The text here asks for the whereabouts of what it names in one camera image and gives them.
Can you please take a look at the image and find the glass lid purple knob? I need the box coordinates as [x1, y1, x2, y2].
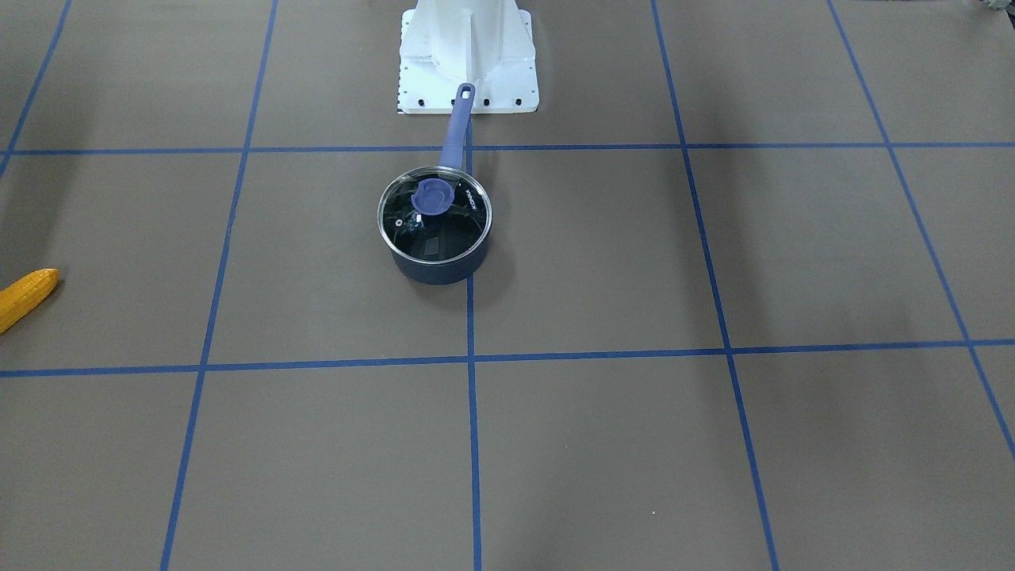
[377, 166, 493, 266]

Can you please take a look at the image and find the yellow plastic corn cob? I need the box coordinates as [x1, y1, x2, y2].
[1, 268, 60, 334]

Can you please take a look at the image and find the dark blue saucepan purple handle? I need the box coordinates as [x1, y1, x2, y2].
[376, 83, 493, 286]

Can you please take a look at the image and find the white pedestal column base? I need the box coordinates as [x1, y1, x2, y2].
[396, 1, 540, 115]

